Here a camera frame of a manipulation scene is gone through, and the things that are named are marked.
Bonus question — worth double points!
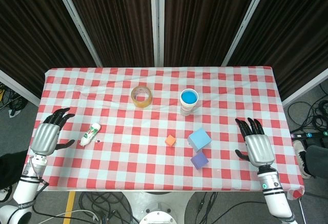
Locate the dark brown partition panel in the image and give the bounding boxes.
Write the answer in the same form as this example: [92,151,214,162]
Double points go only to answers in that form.
[0,0,97,99]
[227,0,328,99]
[63,0,156,68]
[163,0,262,68]

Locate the purple foam cube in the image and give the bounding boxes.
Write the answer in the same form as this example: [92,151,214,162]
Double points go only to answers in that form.
[190,152,210,170]

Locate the large light blue foam cube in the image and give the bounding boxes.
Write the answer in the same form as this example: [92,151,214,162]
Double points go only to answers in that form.
[187,128,212,153]

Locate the dark trouser leg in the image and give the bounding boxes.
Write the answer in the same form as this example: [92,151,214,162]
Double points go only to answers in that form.
[0,150,28,191]
[306,144,328,178]

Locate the blue ball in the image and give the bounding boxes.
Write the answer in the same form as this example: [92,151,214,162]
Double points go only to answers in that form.
[181,90,198,105]

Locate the black floor cable tangle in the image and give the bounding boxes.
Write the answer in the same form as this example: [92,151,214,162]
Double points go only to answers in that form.
[76,192,140,224]
[286,83,328,132]
[188,191,267,224]
[0,82,28,118]

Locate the white black sneaker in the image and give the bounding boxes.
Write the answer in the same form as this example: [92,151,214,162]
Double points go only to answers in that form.
[0,185,13,203]
[293,139,315,179]

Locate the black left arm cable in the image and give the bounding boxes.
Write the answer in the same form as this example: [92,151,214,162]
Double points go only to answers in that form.
[24,175,51,214]

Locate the small orange foam cube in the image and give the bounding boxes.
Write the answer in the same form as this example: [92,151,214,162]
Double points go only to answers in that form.
[165,134,177,148]

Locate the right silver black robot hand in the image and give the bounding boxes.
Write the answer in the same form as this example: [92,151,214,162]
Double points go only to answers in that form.
[235,117,275,168]

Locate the aluminium partition post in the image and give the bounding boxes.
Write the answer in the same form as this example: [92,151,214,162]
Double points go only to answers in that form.
[0,69,41,106]
[50,0,104,68]
[149,0,166,68]
[221,0,273,68]
[281,74,328,107]

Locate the black power strip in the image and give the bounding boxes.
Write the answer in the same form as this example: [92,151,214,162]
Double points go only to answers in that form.
[290,130,328,139]

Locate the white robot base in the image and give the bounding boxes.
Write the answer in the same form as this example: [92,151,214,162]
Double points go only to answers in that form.
[122,190,198,224]

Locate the yellow floor tape strip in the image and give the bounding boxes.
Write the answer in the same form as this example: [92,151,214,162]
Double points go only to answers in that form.
[63,191,77,224]

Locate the metal table leg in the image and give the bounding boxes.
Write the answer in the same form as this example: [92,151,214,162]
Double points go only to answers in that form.
[298,198,306,224]

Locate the white floor cable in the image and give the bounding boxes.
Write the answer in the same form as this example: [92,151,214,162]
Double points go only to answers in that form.
[38,209,103,224]

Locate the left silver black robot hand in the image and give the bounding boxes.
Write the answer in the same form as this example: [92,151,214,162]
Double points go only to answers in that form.
[30,107,76,156]

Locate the white green label bottle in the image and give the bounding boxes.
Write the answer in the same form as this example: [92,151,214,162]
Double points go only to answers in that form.
[78,123,101,148]

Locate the yellow packing tape roll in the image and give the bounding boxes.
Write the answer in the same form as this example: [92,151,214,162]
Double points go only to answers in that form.
[131,86,153,109]

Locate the white paper cups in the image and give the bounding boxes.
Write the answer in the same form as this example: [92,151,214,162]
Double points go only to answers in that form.
[179,88,200,117]

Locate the red white checked tablecloth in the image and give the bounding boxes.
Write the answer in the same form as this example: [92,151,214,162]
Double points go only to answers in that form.
[22,66,305,200]

